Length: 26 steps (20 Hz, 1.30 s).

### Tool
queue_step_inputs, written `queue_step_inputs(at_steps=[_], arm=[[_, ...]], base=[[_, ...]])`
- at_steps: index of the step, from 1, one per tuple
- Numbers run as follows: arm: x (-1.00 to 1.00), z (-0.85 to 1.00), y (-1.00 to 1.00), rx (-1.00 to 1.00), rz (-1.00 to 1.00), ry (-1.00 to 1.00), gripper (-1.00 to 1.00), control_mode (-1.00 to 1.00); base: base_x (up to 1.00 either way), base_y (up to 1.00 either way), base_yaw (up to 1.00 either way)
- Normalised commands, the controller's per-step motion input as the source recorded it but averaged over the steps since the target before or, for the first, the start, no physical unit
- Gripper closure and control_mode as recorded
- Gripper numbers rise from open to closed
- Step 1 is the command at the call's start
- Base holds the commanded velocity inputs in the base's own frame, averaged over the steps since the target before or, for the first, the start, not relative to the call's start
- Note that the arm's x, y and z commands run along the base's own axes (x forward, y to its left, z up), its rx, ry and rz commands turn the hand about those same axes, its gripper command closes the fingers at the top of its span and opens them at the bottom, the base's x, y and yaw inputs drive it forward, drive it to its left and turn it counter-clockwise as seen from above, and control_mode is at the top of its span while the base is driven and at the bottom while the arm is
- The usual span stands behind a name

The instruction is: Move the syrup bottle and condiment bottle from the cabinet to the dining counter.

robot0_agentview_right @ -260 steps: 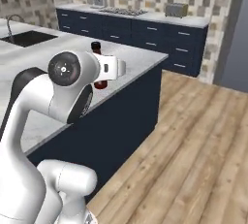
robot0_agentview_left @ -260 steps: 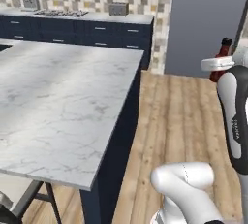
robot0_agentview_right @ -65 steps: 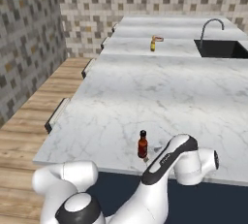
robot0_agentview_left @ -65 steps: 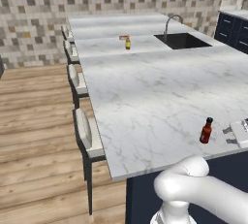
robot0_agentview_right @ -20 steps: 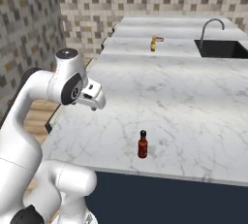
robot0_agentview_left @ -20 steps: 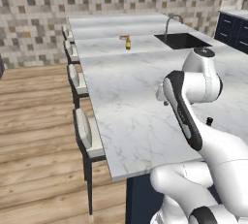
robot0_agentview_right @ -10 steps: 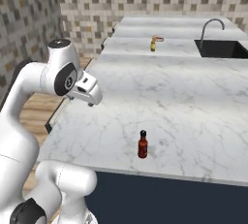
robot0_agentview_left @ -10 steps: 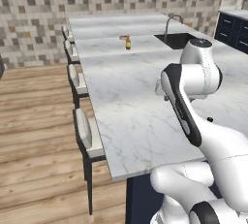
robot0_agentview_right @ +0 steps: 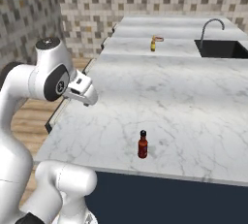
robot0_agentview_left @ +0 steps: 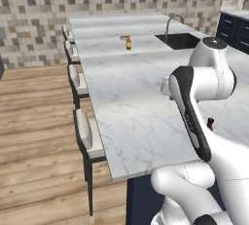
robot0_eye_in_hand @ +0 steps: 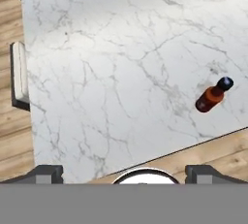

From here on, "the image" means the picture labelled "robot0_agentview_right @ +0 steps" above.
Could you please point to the grey curved tap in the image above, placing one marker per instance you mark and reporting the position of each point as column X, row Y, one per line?
column 210, row 27

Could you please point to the red condiment bottle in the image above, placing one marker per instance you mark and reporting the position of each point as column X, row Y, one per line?
column 142, row 146

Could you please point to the yellow syrup bottle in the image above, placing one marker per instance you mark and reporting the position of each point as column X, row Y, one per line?
column 153, row 44

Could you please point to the black sink basin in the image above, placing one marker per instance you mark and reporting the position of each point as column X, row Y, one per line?
column 223, row 49

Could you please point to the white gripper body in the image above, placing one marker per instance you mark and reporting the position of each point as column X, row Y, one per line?
column 87, row 94

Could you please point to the dark blue counter cabinet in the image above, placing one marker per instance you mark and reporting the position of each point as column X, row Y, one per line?
column 168, row 198

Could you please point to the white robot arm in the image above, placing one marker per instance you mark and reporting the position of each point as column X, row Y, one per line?
column 19, row 111

